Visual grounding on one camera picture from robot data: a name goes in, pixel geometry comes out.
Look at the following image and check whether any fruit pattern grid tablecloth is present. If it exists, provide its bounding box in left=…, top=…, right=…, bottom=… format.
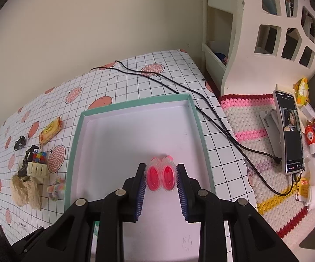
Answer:
left=0, top=50, right=256, bottom=243

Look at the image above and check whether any teal rimmed white tray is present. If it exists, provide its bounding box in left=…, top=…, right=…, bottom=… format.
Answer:
left=64, top=94, right=214, bottom=261

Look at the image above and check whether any grey phone stand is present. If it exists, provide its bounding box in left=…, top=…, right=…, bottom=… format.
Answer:
left=259, top=109, right=282, bottom=158

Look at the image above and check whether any yellow snack cracker packet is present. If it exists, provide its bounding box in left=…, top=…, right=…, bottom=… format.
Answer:
left=38, top=117, right=62, bottom=147

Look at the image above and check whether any black toy car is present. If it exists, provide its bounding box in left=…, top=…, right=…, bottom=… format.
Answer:
left=14, top=135, right=27, bottom=151

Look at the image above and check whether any black cable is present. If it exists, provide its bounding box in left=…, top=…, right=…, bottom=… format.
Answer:
left=114, top=60, right=282, bottom=165
left=91, top=65, right=297, bottom=197

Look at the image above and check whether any rainbow pipe cleaner loop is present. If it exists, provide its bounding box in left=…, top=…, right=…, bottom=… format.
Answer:
left=47, top=177, right=65, bottom=201

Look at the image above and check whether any cream plastic rack piece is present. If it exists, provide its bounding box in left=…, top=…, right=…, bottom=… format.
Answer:
left=27, top=162, right=48, bottom=179

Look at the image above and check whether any orange white small bottle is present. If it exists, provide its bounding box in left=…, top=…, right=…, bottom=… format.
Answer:
left=305, top=124, right=315, bottom=154

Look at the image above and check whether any white cutout shelf unit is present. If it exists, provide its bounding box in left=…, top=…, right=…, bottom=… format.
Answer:
left=202, top=0, right=315, bottom=95

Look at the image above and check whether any pink hair roller clip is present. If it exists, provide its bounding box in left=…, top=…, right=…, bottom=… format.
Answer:
left=146, top=155, right=177, bottom=192

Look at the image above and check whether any pink yellow crochet mat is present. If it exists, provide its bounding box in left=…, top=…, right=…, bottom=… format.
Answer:
left=220, top=94, right=315, bottom=249

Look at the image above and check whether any smartphone on stand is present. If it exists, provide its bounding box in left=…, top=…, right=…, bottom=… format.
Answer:
left=273, top=90, right=304, bottom=174

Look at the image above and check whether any yellow snack bag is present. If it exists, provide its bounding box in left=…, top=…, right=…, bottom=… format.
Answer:
left=294, top=78, right=309, bottom=106

